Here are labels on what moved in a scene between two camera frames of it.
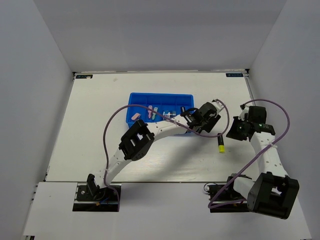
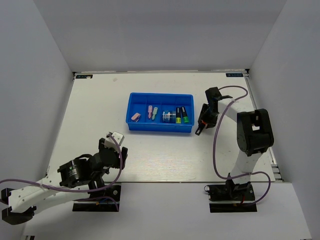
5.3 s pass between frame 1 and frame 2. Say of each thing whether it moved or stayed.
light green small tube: stayed
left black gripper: moved
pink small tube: stayed
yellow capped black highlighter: moved
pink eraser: stayed
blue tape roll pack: stayed
